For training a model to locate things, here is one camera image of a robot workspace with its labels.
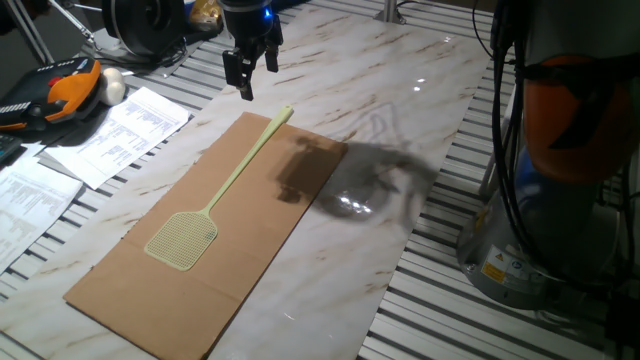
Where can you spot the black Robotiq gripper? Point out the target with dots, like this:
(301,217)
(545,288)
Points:
(247,22)

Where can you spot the pale green plastic flyswatter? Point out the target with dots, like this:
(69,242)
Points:
(182,240)

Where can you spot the brown cardboard sheet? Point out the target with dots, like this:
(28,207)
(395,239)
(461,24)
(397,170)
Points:
(225,280)

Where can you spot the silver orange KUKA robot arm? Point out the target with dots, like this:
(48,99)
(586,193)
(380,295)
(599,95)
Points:
(565,225)

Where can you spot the gold foil snack bag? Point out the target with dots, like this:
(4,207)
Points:
(205,15)

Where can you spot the black filament spool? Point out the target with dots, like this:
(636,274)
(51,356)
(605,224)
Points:
(145,25)

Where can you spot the marble pattern table sheet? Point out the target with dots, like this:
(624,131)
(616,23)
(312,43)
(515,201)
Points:
(375,100)

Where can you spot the printed paper sheet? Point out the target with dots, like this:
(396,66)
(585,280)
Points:
(30,200)
(130,130)

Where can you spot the white rounded plastic object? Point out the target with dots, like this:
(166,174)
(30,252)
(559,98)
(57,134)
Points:
(112,87)

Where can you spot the black orange teach pendant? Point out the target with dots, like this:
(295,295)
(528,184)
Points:
(70,90)

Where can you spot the grey slanted metal bar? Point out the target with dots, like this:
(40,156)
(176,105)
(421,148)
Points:
(30,32)

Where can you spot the black keyboard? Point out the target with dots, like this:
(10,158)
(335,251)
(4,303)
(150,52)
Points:
(7,147)

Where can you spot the aluminium frame strut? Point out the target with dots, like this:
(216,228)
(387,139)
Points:
(390,12)

